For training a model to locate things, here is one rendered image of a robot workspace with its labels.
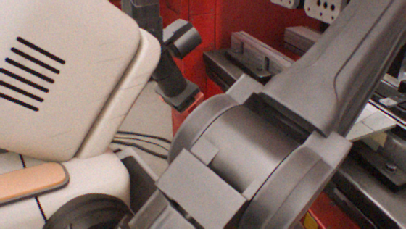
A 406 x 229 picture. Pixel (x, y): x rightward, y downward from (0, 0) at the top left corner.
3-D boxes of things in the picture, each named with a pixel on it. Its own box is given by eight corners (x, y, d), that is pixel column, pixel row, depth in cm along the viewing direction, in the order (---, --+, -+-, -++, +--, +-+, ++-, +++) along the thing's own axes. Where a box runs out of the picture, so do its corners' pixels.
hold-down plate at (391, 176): (317, 130, 93) (319, 122, 91) (330, 126, 95) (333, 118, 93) (394, 194, 69) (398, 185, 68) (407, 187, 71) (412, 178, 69)
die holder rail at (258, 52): (230, 51, 149) (231, 32, 144) (241, 50, 151) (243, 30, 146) (294, 98, 110) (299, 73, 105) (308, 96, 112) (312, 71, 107)
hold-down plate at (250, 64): (225, 56, 143) (225, 50, 142) (235, 55, 145) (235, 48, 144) (259, 83, 120) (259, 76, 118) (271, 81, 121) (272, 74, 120)
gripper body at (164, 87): (176, 76, 77) (163, 53, 72) (202, 92, 70) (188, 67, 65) (156, 94, 75) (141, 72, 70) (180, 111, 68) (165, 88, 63)
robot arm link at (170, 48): (134, 54, 65) (147, 62, 61) (159, 34, 66) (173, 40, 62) (149, 77, 69) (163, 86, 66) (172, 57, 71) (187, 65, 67)
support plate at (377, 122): (270, 113, 79) (271, 109, 78) (346, 95, 87) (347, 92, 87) (317, 154, 65) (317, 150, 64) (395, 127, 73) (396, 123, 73)
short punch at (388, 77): (365, 71, 80) (373, 38, 75) (370, 70, 81) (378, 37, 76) (395, 87, 72) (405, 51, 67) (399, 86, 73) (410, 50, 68)
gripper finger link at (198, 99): (196, 102, 81) (181, 76, 74) (214, 114, 76) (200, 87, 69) (177, 120, 79) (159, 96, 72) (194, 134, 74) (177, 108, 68)
